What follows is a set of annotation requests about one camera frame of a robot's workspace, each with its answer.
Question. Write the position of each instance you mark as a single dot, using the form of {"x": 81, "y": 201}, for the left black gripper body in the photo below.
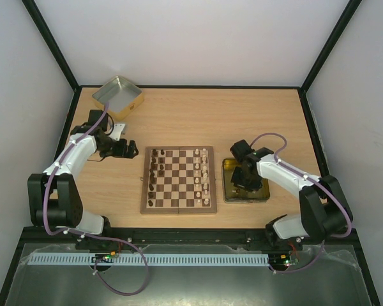
{"x": 108, "y": 150}

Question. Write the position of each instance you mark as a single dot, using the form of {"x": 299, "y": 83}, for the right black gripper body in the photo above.
{"x": 246, "y": 183}

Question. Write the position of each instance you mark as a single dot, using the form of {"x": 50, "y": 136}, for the gold tin tray with pieces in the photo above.
{"x": 228, "y": 167}

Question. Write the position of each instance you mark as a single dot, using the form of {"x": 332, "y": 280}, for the wooden chess board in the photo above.
{"x": 188, "y": 170}

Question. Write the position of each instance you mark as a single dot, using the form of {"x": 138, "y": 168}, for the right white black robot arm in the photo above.
{"x": 324, "y": 210}

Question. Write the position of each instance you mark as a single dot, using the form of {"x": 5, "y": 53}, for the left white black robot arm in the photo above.
{"x": 54, "y": 199}

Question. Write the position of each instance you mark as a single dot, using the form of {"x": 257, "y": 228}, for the empty silver gold tin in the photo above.
{"x": 120, "y": 95}

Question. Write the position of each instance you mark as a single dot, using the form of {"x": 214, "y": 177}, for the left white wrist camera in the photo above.
{"x": 117, "y": 131}

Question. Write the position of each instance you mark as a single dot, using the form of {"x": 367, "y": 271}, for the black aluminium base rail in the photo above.
{"x": 249, "y": 239}

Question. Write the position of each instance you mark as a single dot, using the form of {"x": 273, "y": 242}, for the grey slotted cable duct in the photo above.
{"x": 82, "y": 259}

